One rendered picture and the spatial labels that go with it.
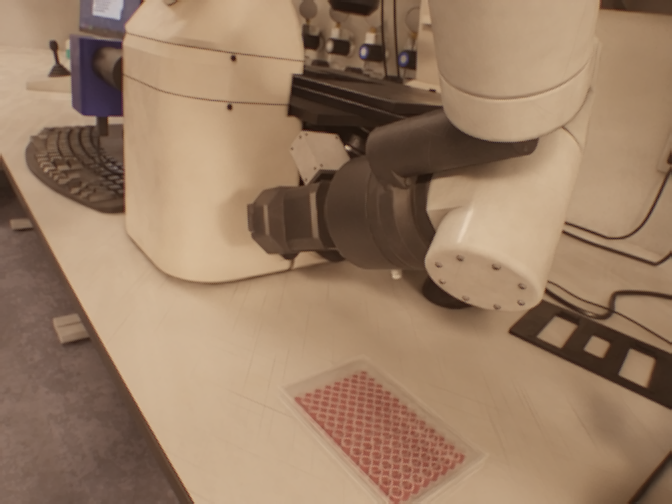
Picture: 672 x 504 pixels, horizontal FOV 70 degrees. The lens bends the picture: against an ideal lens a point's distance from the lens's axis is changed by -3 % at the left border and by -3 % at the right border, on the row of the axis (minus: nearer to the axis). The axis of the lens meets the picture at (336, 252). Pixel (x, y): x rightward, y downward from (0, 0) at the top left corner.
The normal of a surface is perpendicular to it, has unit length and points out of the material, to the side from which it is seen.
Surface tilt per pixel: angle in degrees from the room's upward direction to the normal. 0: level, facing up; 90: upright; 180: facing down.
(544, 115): 117
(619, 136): 90
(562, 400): 0
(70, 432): 0
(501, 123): 129
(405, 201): 67
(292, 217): 85
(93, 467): 0
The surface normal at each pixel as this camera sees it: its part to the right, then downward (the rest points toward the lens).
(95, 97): 0.62, 0.39
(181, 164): -0.23, 0.37
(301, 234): -0.75, 0.07
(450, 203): -0.62, -0.58
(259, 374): 0.15, -0.91
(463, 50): -0.69, 0.69
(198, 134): 0.02, 0.41
